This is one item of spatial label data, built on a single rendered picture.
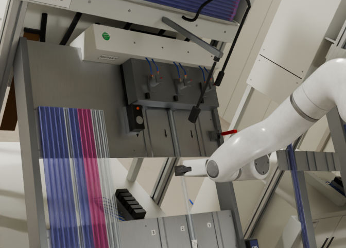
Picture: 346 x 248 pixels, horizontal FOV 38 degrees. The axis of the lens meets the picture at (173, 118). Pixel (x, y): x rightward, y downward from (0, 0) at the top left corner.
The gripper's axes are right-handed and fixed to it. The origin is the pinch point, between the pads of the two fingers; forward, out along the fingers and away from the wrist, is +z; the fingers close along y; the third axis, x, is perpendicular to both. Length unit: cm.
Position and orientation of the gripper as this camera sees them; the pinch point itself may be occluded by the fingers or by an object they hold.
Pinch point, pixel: (182, 170)
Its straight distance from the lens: 155.6
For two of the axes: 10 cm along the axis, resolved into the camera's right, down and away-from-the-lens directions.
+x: 0.6, 9.9, -1.3
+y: -7.6, -0.4, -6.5
